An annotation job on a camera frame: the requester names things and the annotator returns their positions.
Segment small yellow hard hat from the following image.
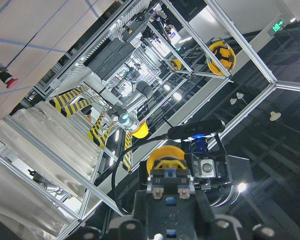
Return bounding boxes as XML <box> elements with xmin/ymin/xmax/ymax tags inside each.
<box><xmin>169</xmin><ymin>58</ymin><xmax>183</xmax><ymax>71</ymax></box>

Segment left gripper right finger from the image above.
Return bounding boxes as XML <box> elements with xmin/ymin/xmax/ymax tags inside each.
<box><xmin>194</xmin><ymin>190</ymin><xmax>243</xmax><ymax>240</ymax></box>

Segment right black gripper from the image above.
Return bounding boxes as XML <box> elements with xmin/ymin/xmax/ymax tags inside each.
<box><xmin>181</xmin><ymin>136</ymin><xmax>254</xmax><ymax>208</ymax></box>

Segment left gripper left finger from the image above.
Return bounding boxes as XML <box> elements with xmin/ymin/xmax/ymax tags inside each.
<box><xmin>109</xmin><ymin>161</ymin><xmax>153</xmax><ymax>240</ymax></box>

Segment green exit sign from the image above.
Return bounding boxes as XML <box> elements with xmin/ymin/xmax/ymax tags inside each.
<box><xmin>272</xmin><ymin>20</ymin><xmax>284</xmax><ymax>33</ymax></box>

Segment red push button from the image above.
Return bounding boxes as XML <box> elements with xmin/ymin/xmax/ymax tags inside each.
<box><xmin>0</xmin><ymin>62</ymin><xmax>19</xmax><ymax>89</ymax></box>

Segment yellow push button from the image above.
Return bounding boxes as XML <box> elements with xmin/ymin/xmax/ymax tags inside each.
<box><xmin>146</xmin><ymin>145</ymin><xmax>195</xmax><ymax>200</ymax></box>

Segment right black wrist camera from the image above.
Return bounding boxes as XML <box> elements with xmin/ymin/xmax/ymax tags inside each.
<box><xmin>167</xmin><ymin>118</ymin><xmax>226</xmax><ymax>140</ymax></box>

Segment brown paper table cover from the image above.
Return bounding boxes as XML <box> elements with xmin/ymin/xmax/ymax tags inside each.
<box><xmin>0</xmin><ymin>0</ymin><xmax>112</xmax><ymax>120</ymax></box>

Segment large yellow hard hat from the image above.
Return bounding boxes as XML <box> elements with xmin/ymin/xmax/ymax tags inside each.
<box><xmin>207</xmin><ymin>40</ymin><xmax>237</xmax><ymax>76</ymax></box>

